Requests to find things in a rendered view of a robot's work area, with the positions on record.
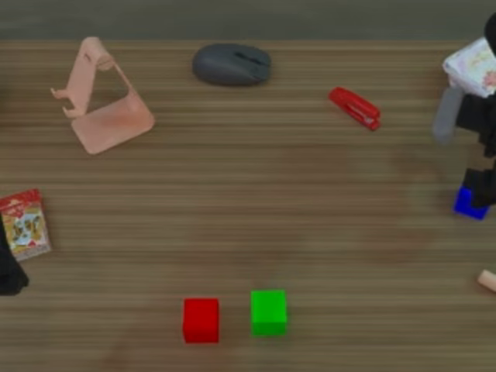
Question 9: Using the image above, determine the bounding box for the peach cylindrical object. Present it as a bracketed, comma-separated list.
[477, 269, 496, 297]

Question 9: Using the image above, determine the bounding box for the gray computer mouse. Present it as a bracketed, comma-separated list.
[191, 43, 272, 87]

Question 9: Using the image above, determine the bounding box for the pink phone stand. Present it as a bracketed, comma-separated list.
[50, 36, 157, 156]

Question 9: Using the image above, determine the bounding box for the white floral tissue pack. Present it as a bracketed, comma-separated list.
[442, 37, 496, 98]

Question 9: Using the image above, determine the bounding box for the gray cylindrical object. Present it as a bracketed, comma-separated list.
[431, 86, 465, 145]

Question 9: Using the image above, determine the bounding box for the green cube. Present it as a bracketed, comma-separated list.
[250, 289, 288, 337]

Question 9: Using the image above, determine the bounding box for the red stapler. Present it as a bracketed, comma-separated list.
[328, 86, 381, 132]

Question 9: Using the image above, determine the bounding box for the red snack packet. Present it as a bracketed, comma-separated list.
[0, 188, 53, 263]

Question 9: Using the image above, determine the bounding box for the blue cube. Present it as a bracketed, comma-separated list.
[453, 185, 491, 222]

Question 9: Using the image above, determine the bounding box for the red cube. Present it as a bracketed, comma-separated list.
[182, 297, 220, 344]

